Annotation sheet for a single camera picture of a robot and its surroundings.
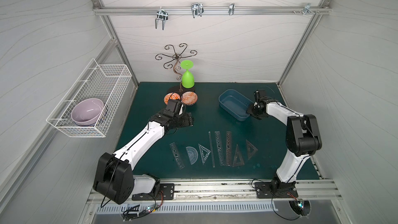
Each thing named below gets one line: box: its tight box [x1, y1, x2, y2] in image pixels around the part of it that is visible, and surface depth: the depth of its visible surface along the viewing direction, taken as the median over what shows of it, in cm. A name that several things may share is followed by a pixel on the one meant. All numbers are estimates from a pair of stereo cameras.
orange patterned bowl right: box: [180, 91, 198, 107], surface depth 111 cm
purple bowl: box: [70, 98, 105, 126], surface depth 61 cm
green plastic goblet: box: [180, 59, 195, 89], surface depth 93 cm
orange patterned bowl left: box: [163, 92, 181, 106], surface depth 110 cm
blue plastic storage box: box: [218, 88, 254, 122], surface depth 110 cm
